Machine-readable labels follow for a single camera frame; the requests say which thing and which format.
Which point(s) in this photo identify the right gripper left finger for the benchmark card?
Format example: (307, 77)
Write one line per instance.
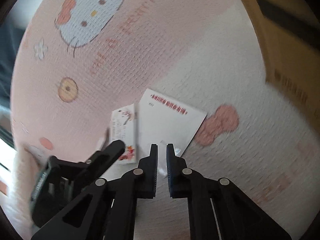
(105, 209)

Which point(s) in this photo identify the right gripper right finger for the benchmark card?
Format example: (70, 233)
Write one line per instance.
(218, 209)

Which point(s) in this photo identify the white envelope red text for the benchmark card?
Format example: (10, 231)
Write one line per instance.
(163, 120)

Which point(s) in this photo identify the brown cardboard box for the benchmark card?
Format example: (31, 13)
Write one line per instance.
(288, 36)

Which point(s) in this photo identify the pink Hello Kitty bedsheet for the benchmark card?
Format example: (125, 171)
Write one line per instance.
(79, 60)

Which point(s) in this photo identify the dark blue curtain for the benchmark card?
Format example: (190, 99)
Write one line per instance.
(10, 41)

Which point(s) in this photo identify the small floral card packet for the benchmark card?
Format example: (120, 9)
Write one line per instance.
(122, 127)

